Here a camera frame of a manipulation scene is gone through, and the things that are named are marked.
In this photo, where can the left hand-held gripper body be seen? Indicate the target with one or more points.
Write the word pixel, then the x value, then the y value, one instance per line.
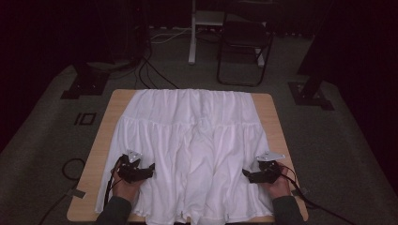
pixel 131 170

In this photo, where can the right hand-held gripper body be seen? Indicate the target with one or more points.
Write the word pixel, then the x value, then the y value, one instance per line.
pixel 269 172

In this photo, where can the white skirt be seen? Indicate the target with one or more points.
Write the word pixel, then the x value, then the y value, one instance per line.
pixel 194 146

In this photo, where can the person's right hand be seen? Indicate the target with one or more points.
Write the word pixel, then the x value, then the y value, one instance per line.
pixel 278 187

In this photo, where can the person's left hand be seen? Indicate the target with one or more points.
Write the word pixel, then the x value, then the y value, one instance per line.
pixel 125 189

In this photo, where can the grey tape piece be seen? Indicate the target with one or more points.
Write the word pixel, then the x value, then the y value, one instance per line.
pixel 76 193
pixel 299 191

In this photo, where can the black metal stand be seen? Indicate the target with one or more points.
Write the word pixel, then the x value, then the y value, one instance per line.
pixel 309 93
pixel 87 82

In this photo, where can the black folding chair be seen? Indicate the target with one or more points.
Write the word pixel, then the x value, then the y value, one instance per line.
pixel 245 37

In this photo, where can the white desk frame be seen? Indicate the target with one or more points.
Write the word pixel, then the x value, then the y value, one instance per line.
pixel 192 37

